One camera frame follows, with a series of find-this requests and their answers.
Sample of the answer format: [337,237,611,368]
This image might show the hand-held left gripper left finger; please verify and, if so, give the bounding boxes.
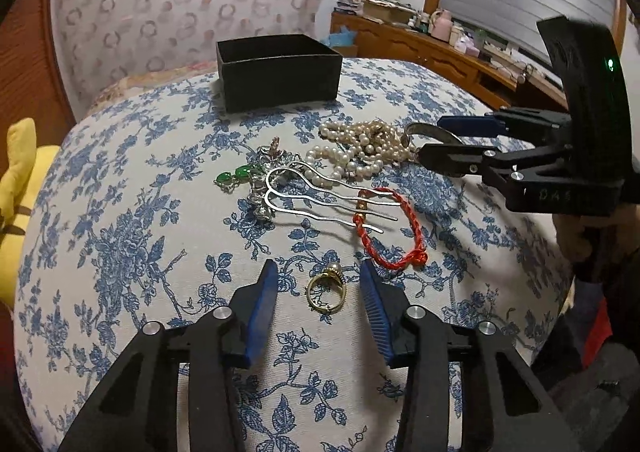
[57,259,279,452]

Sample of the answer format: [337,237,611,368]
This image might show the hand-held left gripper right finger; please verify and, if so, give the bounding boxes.
[359,259,583,452]

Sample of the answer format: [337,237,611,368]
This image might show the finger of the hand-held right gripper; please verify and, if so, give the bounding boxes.
[437,108,572,139]
[416,142,543,185]

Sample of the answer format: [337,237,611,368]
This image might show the silver metal bangle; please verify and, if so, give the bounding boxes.
[404,122,463,149]

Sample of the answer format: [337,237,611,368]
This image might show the gold pearl ring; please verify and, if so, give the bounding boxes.
[306,263,347,315]

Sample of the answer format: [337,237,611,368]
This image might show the red braided bracelet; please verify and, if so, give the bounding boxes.
[352,187,430,270]

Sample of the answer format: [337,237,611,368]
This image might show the white pearl necklace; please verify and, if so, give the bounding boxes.
[304,119,418,188]

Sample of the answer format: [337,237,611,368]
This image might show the green gem earrings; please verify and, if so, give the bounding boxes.
[215,165,257,194]

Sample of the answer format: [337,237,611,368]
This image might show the rose gold pendant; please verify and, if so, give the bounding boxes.
[257,136,293,168]

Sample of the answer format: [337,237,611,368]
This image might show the black jewelry box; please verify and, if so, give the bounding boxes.
[216,34,343,114]

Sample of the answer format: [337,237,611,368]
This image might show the person's right hand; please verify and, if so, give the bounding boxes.
[555,213,592,278]

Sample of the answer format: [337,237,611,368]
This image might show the wooden cabinet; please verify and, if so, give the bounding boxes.
[330,12,571,112]

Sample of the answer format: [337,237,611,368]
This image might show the pink tissue box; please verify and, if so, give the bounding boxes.
[454,31,482,57]

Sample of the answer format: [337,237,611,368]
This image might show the pink kettle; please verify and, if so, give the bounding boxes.
[431,8,454,41]

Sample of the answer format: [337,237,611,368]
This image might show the pile of papers and books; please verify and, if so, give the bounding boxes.
[335,0,417,26]

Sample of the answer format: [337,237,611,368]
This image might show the blue bag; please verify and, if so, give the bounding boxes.
[322,25,359,49]

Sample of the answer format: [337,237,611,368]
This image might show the blue floral cloth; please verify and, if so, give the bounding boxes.
[10,56,576,452]

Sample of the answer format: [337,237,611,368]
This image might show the floral bed blanket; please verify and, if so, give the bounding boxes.
[87,60,221,108]

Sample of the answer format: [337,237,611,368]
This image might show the yellow plush toy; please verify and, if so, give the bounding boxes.
[0,118,62,305]

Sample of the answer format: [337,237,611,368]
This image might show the wooden slatted wardrobe door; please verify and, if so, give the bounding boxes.
[0,0,91,168]

